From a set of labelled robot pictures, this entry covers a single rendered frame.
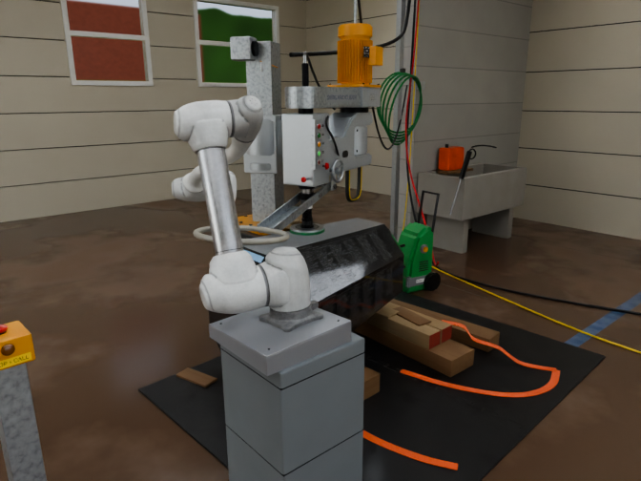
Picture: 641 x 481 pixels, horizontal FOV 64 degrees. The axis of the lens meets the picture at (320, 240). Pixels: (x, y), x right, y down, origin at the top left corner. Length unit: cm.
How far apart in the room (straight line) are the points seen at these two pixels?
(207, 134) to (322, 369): 92
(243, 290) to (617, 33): 622
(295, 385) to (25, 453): 80
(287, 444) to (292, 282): 56
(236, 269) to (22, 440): 77
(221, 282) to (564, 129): 624
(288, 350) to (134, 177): 744
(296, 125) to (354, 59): 78
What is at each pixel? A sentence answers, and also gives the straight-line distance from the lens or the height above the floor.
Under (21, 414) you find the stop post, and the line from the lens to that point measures 168.
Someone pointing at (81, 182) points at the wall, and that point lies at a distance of 873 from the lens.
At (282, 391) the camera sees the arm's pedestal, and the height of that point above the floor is 73.
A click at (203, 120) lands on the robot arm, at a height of 160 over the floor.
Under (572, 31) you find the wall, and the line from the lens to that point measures 755.
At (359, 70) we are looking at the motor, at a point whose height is 185.
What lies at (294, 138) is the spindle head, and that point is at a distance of 306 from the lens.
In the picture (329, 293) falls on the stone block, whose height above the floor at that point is 64.
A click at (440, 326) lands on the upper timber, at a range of 348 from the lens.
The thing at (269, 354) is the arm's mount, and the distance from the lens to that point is 171.
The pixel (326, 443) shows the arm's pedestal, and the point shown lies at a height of 43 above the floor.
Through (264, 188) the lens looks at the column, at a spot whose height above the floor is 104.
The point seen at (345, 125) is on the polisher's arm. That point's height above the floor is 150.
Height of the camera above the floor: 167
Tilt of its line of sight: 15 degrees down
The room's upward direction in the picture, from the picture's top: straight up
